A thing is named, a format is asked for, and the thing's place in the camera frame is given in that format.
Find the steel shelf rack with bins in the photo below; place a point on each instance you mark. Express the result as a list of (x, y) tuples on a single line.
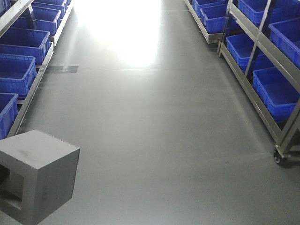
[(260, 41)]

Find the gray square hollow base block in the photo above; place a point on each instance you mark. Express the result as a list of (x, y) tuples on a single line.
[(42, 171)]

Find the left steel shelf rack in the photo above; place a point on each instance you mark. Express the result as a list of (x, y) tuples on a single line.
[(29, 31)]

